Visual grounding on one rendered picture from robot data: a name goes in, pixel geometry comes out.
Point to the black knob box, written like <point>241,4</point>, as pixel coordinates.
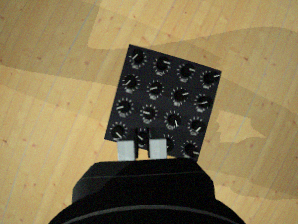
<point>147,73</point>

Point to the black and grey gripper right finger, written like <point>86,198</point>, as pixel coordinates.
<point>157,145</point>

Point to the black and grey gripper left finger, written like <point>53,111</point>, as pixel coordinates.
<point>128,148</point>

